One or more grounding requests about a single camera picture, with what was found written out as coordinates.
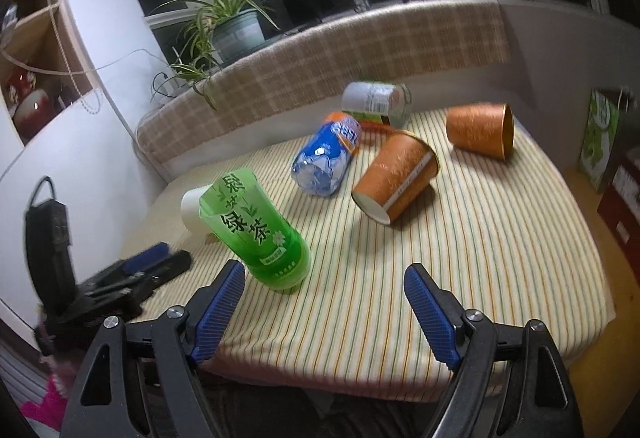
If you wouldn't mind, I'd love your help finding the striped yellow table cloth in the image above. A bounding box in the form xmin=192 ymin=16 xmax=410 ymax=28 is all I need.
xmin=117 ymin=106 xmax=616 ymax=404

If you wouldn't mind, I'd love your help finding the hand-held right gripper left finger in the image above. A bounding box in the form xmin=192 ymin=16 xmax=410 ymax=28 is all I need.
xmin=60 ymin=259 xmax=247 ymax=438

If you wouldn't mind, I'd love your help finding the potted spider plant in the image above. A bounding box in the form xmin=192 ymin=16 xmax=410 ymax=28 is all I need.
xmin=150 ymin=0 xmax=296 ymax=111

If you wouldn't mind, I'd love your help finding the pink cloth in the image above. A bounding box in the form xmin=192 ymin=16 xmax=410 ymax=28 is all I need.
xmin=15 ymin=358 xmax=71 ymax=438

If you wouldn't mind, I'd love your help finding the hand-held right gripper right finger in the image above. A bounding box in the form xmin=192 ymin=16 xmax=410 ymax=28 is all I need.
xmin=404 ymin=263 xmax=586 ymax=438

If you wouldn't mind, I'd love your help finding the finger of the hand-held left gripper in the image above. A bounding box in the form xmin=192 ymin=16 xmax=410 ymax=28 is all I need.
xmin=145 ymin=251 xmax=193 ymax=284
xmin=120 ymin=242 xmax=172 ymax=275

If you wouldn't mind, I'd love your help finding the red and white jar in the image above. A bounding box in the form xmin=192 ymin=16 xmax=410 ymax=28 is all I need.
xmin=5 ymin=71 xmax=53 ymax=139

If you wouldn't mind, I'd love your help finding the white beaded cord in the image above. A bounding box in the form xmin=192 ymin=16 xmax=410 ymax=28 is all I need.
xmin=47 ymin=3 xmax=103 ymax=116

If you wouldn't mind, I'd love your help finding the green paper gift bag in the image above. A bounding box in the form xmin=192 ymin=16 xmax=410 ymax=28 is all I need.
xmin=577 ymin=88 xmax=623 ymax=193

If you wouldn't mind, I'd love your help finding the wooden wall shelf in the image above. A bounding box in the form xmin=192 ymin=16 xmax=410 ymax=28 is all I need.
xmin=0 ymin=0 xmax=96 ymax=146

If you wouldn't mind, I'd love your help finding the plaid beige blanket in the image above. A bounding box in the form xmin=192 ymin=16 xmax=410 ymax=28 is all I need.
xmin=136 ymin=0 xmax=506 ymax=181

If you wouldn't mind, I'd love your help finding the thin white cable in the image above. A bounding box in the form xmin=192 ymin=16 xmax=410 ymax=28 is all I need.
xmin=65 ymin=48 xmax=162 ymax=86

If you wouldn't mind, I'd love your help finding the blue cut bottle cup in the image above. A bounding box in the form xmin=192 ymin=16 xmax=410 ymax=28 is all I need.
xmin=291 ymin=117 xmax=362 ymax=195

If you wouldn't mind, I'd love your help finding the dark red box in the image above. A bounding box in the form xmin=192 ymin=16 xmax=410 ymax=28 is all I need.
xmin=597 ymin=153 xmax=640 ymax=271

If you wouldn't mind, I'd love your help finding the green cut bottle cup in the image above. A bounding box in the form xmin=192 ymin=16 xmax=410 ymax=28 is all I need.
xmin=199 ymin=168 xmax=312 ymax=293

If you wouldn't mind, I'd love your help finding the white labelled can cup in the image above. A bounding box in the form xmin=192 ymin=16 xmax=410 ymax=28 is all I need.
xmin=341 ymin=81 xmax=412 ymax=129

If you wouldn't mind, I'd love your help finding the orange paper cup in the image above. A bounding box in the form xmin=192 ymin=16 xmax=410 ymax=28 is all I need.
xmin=351 ymin=129 xmax=440 ymax=224
xmin=445 ymin=102 xmax=515 ymax=161

